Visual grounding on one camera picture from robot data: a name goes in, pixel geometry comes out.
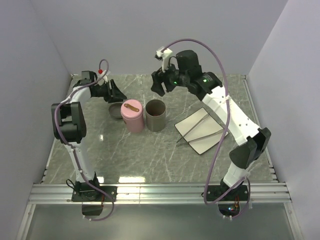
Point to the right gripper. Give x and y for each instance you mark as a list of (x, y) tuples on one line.
[(159, 76)]

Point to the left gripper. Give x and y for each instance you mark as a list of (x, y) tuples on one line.
[(116, 96)]

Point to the grey lid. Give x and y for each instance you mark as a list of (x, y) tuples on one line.
[(115, 110)]

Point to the pink lid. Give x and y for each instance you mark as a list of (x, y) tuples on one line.
[(131, 109)]

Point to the pink cylinder container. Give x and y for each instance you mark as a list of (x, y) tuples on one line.
[(135, 123)]

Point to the metal tongs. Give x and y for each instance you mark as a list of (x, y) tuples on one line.
[(196, 127)]

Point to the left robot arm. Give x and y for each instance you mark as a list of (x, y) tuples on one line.
[(69, 127)]

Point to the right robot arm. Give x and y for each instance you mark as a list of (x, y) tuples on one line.
[(250, 138)]

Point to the grey cylinder container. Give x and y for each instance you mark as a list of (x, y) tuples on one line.
[(155, 113)]

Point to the white square plate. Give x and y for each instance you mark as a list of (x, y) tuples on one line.
[(204, 145)]

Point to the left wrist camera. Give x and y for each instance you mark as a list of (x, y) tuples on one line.
[(103, 78)]

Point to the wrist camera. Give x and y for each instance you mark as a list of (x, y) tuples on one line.
[(103, 78), (163, 54)]

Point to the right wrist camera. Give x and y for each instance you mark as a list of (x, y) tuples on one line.
[(163, 54)]

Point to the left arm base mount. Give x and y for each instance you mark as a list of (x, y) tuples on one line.
[(92, 201)]

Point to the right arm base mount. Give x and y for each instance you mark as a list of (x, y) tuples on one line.
[(234, 203)]

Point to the aluminium rail frame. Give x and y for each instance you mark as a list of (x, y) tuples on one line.
[(159, 182)]

